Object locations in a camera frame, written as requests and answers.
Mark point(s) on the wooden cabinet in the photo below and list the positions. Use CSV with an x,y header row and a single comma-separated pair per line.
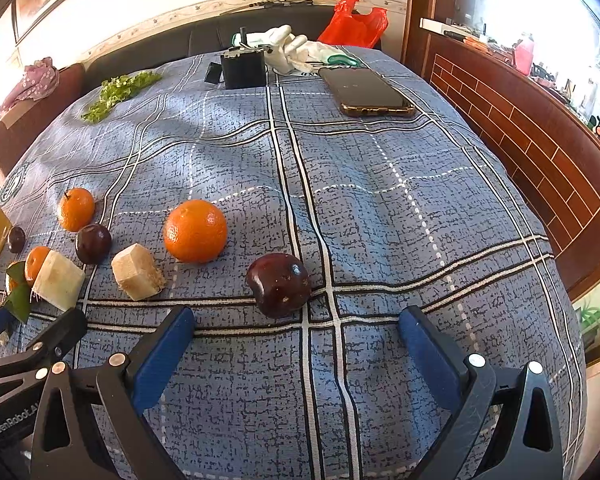
x,y
553,159

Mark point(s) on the small dark plum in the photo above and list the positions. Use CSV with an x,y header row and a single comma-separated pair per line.
x,y
16,240

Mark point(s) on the black box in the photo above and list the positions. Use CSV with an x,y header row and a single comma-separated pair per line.
x,y
243,66

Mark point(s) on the black smartphone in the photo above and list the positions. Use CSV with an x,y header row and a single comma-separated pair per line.
x,y
360,92

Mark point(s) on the brown armchair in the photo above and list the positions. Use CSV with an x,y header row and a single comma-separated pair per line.
x,y
20,127

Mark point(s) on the large dark plum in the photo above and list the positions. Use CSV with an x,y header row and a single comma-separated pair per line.
x,y
280,284

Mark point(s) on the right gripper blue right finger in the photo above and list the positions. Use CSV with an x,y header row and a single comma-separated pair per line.
x,y
525,443

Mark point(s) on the small black device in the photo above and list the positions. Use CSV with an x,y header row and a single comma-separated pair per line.
x,y
214,73

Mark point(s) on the blue plaid tablecloth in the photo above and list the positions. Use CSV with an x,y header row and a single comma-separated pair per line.
x,y
384,212

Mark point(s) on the green lettuce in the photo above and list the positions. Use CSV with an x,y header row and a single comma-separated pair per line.
x,y
117,90

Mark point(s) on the purple cloth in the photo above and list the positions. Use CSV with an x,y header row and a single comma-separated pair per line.
x,y
38,80

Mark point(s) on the leafy small orange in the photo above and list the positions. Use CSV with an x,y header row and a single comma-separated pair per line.
x,y
20,277

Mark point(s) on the black sofa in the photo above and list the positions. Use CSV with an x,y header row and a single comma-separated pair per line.
x,y
204,36

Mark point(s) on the red plastic bag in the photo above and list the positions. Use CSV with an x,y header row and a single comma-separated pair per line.
x,y
349,28

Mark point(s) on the large orange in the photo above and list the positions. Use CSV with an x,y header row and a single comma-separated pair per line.
x,y
195,232

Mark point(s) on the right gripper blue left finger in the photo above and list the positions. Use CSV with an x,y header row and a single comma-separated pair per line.
x,y
67,443

